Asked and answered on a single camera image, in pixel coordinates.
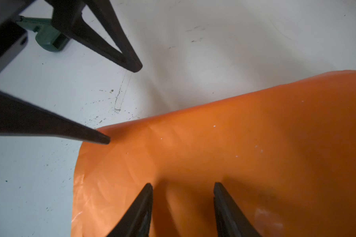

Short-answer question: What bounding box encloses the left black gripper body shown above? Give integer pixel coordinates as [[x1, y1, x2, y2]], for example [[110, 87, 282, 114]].
[[0, 1, 33, 72]]

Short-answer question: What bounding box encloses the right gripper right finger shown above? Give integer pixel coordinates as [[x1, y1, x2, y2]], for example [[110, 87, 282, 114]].
[[214, 182, 260, 237]]

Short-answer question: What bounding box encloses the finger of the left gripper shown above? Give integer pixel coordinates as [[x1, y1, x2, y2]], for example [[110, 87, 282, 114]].
[[0, 91, 110, 145], [47, 0, 142, 73]]

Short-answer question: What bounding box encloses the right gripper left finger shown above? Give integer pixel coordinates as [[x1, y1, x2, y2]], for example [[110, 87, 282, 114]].
[[107, 183, 153, 237]]

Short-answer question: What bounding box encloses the yellow orange wrapping paper sheet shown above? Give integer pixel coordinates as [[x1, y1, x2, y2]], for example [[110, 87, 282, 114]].
[[71, 71, 356, 237]]

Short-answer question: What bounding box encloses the green utility knife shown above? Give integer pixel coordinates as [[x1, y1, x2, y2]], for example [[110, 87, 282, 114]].
[[15, 16, 70, 52]]

